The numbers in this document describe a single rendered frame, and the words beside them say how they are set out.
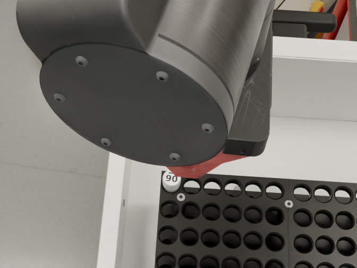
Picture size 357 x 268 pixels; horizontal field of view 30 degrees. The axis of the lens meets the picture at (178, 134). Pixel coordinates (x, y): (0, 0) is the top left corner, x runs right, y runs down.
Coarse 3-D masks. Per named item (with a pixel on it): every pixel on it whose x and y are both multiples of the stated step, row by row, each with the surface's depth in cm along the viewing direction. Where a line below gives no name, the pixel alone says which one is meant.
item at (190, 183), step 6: (186, 186) 51; (192, 186) 51; (198, 186) 51; (210, 186) 51; (216, 186) 51; (228, 186) 51; (234, 186) 51; (252, 186) 51; (270, 186) 51; (294, 192) 51; (300, 192) 51; (306, 192) 51
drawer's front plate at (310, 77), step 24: (288, 48) 47; (312, 48) 47; (336, 48) 47; (288, 72) 49; (312, 72) 49; (336, 72) 48; (288, 96) 52; (312, 96) 52; (336, 96) 52; (336, 120) 55
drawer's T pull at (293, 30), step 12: (276, 12) 50; (288, 12) 51; (300, 12) 51; (312, 12) 51; (324, 12) 51; (276, 24) 50; (288, 24) 50; (300, 24) 50; (312, 24) 50; (324, 24) 50; (336, 24) 51; (276, 36) 50; (288, 36) 50; (300, 36) 50
